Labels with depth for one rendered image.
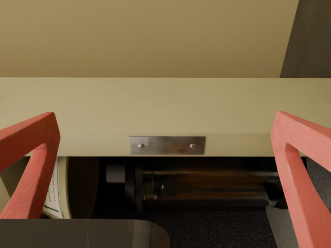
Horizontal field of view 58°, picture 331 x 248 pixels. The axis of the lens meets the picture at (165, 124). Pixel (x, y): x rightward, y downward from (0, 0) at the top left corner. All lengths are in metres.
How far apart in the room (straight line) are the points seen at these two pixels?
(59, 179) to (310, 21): 0.50
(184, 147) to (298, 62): 0.42
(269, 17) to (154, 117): 0.47
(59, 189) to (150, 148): 0.14
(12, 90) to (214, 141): 0.23
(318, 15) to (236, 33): 0.18
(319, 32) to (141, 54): 0.36
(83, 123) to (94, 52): 0.44
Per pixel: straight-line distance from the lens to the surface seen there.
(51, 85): 0.37
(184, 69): 0.72
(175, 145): 0.28
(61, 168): 0.37
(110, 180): 0.44
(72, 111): 0.31
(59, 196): 0.39
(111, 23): 0.69
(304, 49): 0.64
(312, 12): 0.63
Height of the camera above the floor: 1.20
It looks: level
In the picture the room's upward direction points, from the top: 90 degrees counter-clockwise
